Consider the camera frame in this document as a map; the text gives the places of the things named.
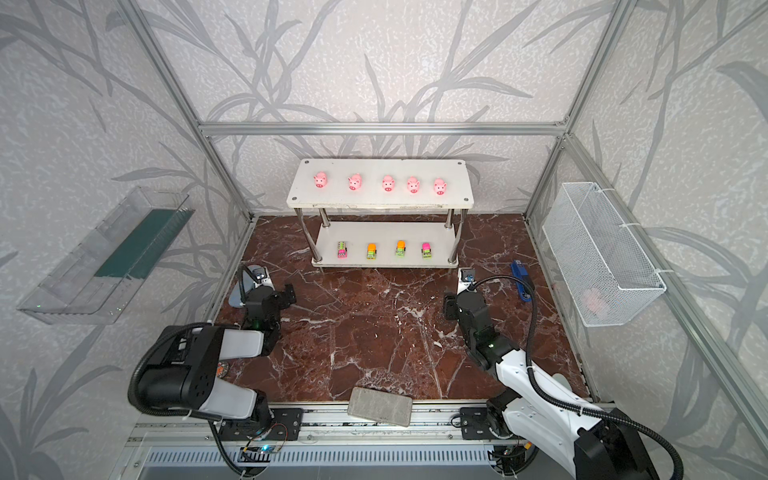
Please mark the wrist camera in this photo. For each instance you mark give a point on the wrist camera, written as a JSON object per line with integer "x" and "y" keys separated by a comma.
{"x": 466, "y": 278}
{"x": 260, "y": 276}

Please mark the grey blue glasses case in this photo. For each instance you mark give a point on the grey blue glasses case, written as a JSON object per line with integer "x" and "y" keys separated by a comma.
{"x": 243, "y": 286}

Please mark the white two-tier shelf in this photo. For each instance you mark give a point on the white two-tier shelf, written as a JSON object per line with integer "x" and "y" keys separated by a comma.
{"x": 371, "y": 215}

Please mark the pink green toy truck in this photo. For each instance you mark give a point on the pink green toy truck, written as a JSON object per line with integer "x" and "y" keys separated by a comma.
{"x": 342, "y": 250}

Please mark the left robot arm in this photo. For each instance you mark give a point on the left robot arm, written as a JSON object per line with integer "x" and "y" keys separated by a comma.
{"x": 178, "y": 374}

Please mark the pink item in basket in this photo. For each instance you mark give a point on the pink item in basket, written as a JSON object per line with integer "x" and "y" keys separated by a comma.
{"x": 595, "y": 303}

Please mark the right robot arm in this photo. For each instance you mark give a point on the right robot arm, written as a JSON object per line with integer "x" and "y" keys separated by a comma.
{"x": 587, "y": 441}

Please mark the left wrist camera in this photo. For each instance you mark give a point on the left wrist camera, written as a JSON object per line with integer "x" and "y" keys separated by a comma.
{"x": 260, "y": 276}

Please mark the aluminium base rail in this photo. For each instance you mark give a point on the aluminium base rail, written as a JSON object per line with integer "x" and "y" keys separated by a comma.
{"x": 448, "y": 422}

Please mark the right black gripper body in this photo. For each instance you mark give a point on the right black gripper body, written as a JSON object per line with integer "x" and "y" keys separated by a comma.
{"x": 466, "y": 300}

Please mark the small round orange object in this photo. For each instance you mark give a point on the small round orange object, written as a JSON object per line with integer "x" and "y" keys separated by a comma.
{"x": 222, "y": 369}

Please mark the pink toy pig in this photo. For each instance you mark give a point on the pink toy pig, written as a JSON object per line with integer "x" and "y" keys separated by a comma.
{"x": 355, "y": 182}
{"x": 440, "y": 187}
{"x": 320, "y": 179}
{"x": 413, "y": 185}
{"x": 388, "y": 183}

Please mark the white wire mesh basket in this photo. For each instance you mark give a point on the white wire mesh basket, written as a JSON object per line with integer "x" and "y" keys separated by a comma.
{"x": 595, "y": 247}

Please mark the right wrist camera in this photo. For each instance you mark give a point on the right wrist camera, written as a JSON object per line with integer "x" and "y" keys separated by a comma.
{"x": 466, "y": 278}

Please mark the clear plastic wall bin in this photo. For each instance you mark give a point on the clear plastic wall bin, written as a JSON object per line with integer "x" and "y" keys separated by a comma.
{"x": 95, "y": 282}

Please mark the pink green mixer truck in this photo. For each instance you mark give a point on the pink green mixer truck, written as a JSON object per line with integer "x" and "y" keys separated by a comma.
{"x": 426, "y": 250}

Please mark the blue stapler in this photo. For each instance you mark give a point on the blue stapler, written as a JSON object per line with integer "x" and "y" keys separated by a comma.
{"x": 523, "y": 281}

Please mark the orange green toy truck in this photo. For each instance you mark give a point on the orange green toy truck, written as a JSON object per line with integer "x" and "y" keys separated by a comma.
{"x": 371, "y": 252}

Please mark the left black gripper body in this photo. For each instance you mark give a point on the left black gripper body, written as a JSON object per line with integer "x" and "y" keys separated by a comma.
{"x": 264, "y": 298}

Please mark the pale green soap bar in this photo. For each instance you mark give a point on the pale green soap bar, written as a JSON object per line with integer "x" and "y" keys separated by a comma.
{"x": 561, "y": 379}

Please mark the grey sponge block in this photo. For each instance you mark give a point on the grey sponge block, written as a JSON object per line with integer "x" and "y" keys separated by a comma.
{"x": 380, "y": 407}

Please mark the orange green mixer truck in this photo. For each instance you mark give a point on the orange green mixer truck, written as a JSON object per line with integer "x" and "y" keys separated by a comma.
{"x": 400, "y": 250}

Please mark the green circuit board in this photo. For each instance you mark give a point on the green circuit board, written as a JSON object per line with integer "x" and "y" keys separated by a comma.
{"x": 259, "y": 454}

